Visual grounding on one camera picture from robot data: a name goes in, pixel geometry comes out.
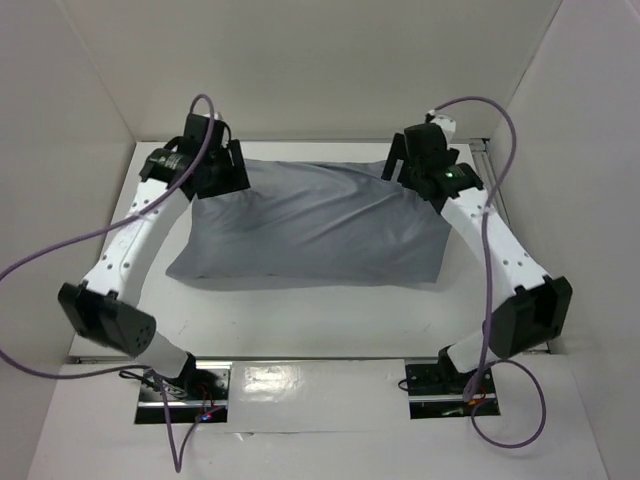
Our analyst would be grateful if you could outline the grey pillowcase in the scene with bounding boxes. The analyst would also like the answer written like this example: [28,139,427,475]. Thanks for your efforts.
[166,160,450,288]

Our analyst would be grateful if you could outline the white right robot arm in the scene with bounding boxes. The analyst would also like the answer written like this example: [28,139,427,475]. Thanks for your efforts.
[382,116,573,392]

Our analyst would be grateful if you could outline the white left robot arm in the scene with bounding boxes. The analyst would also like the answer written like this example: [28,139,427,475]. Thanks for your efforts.
[58,113,250,399]

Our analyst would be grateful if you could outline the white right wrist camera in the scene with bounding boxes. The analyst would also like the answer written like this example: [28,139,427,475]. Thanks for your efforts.
[425,110,457,145]

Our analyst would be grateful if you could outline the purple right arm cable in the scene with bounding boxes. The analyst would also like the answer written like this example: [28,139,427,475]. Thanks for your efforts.
[433,96,547,449]

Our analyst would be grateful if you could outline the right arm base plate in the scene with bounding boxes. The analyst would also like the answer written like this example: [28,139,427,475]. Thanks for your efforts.
[397,359,501,420]

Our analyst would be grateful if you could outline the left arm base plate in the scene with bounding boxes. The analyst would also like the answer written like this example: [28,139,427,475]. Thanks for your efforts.
[120,362,231,425]

